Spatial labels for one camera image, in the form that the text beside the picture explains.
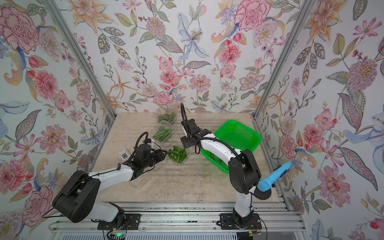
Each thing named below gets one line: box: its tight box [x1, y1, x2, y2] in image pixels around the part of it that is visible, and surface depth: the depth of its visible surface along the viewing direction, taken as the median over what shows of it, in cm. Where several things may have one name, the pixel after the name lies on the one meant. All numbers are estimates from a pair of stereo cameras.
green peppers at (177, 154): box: [167, 146, 187, 163], surface depth 97 cm
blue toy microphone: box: [257, 161, 293, 192], surface depth 69 cm
